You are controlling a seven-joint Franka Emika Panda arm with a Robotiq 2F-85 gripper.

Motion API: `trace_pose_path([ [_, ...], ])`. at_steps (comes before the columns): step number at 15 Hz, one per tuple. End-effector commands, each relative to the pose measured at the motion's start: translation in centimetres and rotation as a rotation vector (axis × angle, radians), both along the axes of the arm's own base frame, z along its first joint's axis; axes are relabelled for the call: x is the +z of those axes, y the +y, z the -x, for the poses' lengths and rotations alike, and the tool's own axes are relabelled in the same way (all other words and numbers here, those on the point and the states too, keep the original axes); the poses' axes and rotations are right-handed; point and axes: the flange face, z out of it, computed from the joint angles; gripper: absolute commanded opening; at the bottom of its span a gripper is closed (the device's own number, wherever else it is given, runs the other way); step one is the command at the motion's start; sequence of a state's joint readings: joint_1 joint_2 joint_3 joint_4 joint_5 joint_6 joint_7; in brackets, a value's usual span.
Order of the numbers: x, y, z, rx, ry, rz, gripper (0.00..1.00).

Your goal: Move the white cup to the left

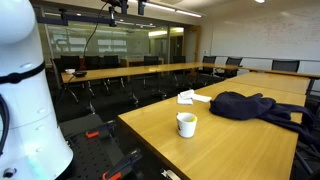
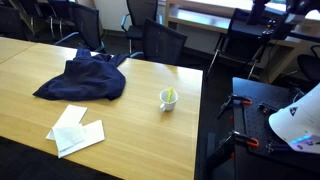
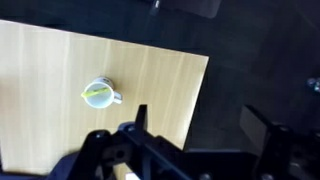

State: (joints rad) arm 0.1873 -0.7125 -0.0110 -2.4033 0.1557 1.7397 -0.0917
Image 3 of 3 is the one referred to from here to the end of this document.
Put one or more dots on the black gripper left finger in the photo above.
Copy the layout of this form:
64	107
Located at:
141	121

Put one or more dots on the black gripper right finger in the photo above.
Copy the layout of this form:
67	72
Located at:
263	134

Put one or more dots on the white cup with handle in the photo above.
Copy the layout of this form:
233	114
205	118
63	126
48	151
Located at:
105	99

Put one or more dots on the yellow-green stick in cup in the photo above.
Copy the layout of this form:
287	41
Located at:
91	93

